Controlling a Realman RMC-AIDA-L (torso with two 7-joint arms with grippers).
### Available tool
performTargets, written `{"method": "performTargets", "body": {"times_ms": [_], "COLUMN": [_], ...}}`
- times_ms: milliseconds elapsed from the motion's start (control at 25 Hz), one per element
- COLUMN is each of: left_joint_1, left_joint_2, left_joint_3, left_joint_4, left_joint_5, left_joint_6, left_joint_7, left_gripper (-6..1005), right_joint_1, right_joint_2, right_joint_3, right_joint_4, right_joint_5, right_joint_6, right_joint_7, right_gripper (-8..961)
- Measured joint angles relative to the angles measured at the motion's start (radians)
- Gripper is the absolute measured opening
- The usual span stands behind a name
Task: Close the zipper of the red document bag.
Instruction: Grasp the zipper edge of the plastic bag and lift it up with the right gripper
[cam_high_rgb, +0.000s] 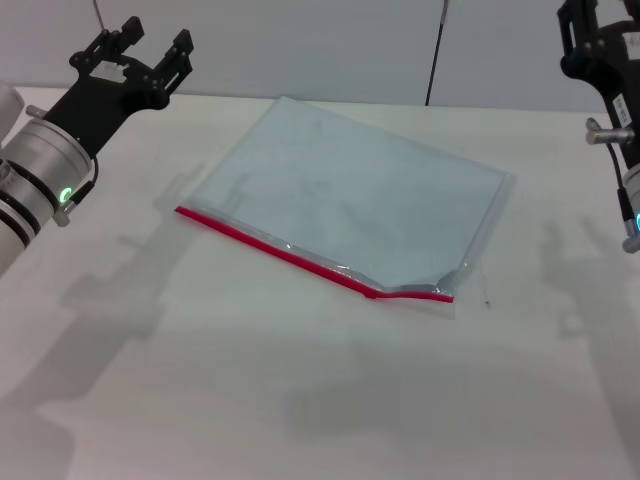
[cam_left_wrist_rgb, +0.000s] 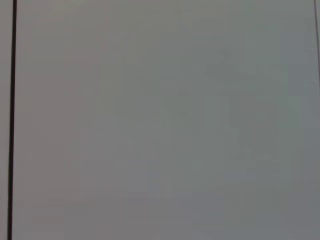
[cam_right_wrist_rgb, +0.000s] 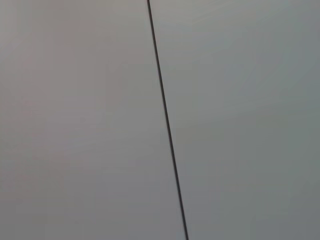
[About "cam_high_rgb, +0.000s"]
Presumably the silver mounting bolt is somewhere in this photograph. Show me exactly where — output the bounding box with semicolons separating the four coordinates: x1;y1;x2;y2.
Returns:
585;117;634;146

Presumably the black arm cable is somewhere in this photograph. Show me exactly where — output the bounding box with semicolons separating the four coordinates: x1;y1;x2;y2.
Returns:
606;142;640;254
62;157;101;214

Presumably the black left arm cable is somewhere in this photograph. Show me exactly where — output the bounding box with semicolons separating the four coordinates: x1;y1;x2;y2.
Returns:
62;157;101;214

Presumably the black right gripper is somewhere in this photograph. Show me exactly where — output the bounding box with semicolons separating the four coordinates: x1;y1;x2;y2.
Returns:
557;0;640;170

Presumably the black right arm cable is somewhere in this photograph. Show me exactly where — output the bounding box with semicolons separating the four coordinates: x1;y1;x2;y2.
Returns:
606;142;640;254

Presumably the thick black wall cable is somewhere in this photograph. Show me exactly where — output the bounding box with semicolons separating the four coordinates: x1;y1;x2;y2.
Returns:
424;0;451;107

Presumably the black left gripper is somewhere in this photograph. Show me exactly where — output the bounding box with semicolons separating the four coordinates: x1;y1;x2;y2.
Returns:
42;16;195;162

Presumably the clear red-zip document bag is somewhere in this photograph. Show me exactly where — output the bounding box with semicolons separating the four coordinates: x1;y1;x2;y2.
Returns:
173;94;516;321

